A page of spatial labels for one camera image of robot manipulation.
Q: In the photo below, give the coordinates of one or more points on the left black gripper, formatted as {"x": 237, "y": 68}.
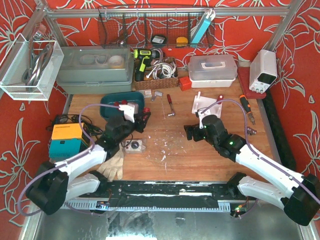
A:
{"x": 139, "y": 119}

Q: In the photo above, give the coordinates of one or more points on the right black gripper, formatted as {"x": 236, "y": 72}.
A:
{"x": 194, "y": 132}

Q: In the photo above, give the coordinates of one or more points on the orange black screwdriver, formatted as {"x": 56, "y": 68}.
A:
{"x": 247, "y": 107}

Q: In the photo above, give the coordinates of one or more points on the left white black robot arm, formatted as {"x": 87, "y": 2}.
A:
{"x": 57, "y": 183}

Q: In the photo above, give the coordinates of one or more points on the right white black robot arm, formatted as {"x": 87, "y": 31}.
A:
{"x": 296, "y": 194}

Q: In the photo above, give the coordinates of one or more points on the small clear parts bag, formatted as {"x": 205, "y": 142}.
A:
{"x": 147, "y": 93}

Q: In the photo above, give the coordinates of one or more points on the white peg fixture board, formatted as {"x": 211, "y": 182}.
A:
{"x": 202, "y": 102}

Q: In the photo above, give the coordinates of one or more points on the woven brown basket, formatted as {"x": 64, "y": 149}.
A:
{"x": 155, "y": 84}

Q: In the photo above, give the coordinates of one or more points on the teal plastic tray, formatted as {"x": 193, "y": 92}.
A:
{"x": 109, "y": 99}

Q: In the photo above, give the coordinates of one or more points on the small red box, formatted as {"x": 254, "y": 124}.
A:
{"x": 185, "y": 83}

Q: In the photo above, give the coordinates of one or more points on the small metal clamp part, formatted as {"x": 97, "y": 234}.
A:
{"x": 250, "y": 131}

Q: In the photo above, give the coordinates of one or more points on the white work glove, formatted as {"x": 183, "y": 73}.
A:
{"x": 113, "y": 168}

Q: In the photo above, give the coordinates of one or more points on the white lidded toolbox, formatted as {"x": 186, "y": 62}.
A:
{"x": 212, "y": 71}

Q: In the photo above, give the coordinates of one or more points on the grey plastic storage box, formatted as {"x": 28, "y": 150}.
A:
{"x": 95, "y": 70}

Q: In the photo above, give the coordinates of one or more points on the red mat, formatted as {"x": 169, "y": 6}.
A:
{"x": 243, "y": 74}

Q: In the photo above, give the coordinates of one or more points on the orange teal power box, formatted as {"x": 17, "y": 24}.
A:
{"x": 67, "y": 140}

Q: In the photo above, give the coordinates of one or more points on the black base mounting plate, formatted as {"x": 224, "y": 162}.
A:
{"x": 167, "y": 194}

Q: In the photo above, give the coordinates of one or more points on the yellow tape measure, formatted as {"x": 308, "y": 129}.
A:
{"x": 182, "y": 42}

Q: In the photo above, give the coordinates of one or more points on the white bench power supply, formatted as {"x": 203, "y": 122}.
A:
{"x": 262, "y": 71}

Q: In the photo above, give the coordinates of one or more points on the blue white book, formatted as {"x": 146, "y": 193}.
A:
{"x": 197, "y": 32}

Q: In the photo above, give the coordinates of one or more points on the clear acrylic hanging bin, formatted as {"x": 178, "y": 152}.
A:
{"x": 29, "y": 70}

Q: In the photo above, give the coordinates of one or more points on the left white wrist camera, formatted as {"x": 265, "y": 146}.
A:
{"x": 129, "y": 110}

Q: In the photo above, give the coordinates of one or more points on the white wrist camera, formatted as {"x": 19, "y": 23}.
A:
{"x": 129, "y": 110}
{"x": 200, "y": 114}

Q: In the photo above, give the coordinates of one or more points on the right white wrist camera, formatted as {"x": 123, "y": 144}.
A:
{"x": 200, "y": 114}

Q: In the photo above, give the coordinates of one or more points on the small metal bracket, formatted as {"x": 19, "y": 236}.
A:
{"x": 156, "y": 94}

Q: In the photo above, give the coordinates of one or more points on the white timer switch box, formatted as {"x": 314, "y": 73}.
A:
{"x": 134, "y": 146}

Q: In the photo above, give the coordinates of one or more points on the yellow black cordless drill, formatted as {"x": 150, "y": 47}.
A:
{"x": 145, "y": 57}

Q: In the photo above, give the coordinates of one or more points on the black wire shelf basket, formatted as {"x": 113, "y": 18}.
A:
{"x": 134, "y": 25}

